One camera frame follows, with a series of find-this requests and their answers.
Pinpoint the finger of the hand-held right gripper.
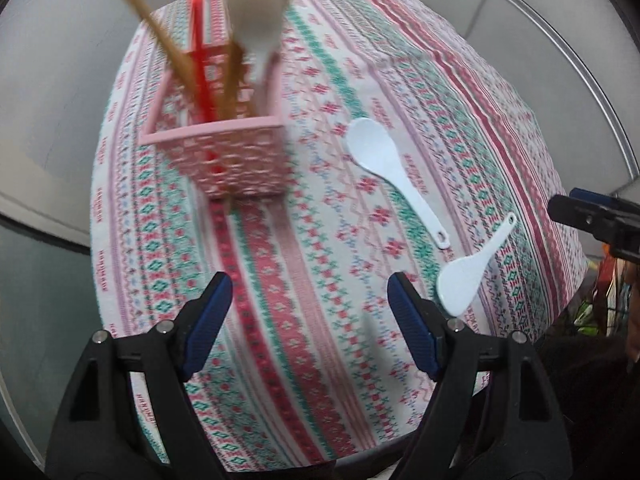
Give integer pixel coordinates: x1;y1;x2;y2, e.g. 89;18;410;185
569;187;640;211
547;195;640;242

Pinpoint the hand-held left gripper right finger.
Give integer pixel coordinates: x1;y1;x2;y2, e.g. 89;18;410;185
387;272;568;480

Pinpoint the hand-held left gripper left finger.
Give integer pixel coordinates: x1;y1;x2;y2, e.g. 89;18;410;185
47;271;234;480

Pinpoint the white plastic rice spoon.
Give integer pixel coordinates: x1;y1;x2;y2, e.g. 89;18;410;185
436;212;518;317
346;118;451;250
222;0;287;86

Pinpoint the pink perforated utensil holder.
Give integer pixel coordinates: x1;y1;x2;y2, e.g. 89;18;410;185
139;0;291;200

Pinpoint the red plastic spoon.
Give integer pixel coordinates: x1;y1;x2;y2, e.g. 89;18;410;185
176;0;226;181

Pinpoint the patterned striped tablecloth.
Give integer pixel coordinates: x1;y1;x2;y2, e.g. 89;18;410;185
89;0;588;466

